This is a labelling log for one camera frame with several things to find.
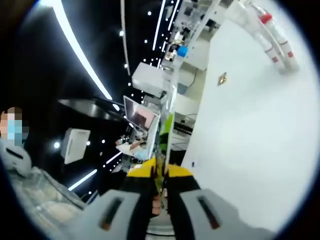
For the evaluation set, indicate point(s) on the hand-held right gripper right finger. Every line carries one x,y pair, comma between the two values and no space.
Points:
200,215

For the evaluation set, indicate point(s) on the computer monitor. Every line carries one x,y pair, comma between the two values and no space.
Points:
142,117

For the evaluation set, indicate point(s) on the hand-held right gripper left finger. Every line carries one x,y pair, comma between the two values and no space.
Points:
117,215

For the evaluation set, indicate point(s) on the blue bin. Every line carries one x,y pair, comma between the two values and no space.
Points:
182,51

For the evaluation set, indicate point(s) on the person in plaid shirt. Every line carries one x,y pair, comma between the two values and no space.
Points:
45,195

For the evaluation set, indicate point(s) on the small brown packet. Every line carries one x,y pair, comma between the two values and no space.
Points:
222,79

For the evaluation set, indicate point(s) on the grey chest-worn device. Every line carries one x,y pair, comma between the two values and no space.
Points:
17,160

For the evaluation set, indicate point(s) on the white ceiling air unit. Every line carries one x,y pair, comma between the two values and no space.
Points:
75,146

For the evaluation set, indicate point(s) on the clear plastic bag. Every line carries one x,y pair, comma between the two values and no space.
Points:
193,163

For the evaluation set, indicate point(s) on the white skincare bottle red collar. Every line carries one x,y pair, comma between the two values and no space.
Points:
282,42

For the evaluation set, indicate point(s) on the white skincare tube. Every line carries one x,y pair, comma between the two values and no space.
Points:
250,22

